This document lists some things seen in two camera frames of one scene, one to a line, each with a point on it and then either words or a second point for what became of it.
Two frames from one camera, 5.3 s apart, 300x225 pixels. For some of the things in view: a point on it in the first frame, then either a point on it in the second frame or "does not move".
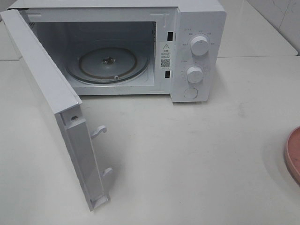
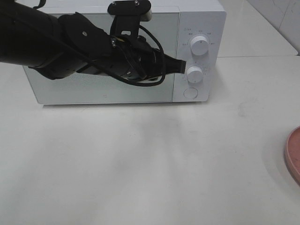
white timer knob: (194, 74) does not move
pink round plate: (292, 155) does not move
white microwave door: (66, 105) -> (92, 88)
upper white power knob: (199, 45) does not move
